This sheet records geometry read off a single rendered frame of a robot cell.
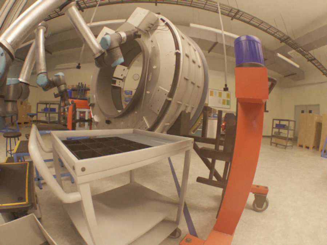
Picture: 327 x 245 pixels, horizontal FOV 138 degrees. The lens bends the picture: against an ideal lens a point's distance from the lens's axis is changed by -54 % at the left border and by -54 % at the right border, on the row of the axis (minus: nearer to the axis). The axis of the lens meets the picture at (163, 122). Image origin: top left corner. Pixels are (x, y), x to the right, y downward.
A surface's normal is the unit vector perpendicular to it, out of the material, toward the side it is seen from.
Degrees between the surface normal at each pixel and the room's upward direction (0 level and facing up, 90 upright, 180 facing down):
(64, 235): 0
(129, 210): 0
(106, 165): 90
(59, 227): 0
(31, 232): 90
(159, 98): 90
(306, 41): 90
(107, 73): 106
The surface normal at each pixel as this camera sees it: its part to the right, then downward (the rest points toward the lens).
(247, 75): -0.59, 0.00
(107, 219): 0.07, -1.00
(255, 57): -0.29, 0.03
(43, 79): 0.50, 0.15
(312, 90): -1.00, -0.07
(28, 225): 0.94, 0.08
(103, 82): 0.80, 0.07
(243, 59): -0.88, -0.04
